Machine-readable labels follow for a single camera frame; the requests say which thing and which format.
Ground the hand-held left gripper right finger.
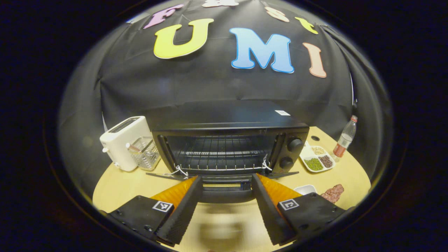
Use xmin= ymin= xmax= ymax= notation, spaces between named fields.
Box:
xmin=251 ymin=173 xmax=349 ymax=245

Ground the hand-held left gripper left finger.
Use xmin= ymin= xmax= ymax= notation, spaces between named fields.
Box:
xmin=105 ymin=175 xmax=203 ymax=246

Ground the red raw meat slice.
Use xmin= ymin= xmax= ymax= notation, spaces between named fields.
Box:
xmin=320 ymin=184 xmax=345 ymax=204

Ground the black electric oven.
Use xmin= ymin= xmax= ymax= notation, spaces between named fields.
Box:
xmin=145 ymin=100 xmax=311 ymax=204

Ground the small white tray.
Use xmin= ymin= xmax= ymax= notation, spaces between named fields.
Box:
xmin=293 ymin=184 xmax=317 ymax=195

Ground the clear plastic container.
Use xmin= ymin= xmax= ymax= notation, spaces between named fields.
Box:
xmin=126 ymin=136 xmax=161 ymax=171

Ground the white divided plate with beans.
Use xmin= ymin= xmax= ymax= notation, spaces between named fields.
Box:
xmin=300 ymin=142 xmax=336 ymax=173

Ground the white toaster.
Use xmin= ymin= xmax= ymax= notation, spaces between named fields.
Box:
xmin=100 ymin=116 xmax=153 ymax=172

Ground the clear plastic bottle red label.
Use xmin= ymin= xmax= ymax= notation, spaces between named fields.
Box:
xmin=332 ymin=115 xmax=358 ymax=162

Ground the black backdrop cloth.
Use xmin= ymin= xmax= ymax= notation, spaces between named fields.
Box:
xmin=58 ymin=0 xmax=392 ymax=189

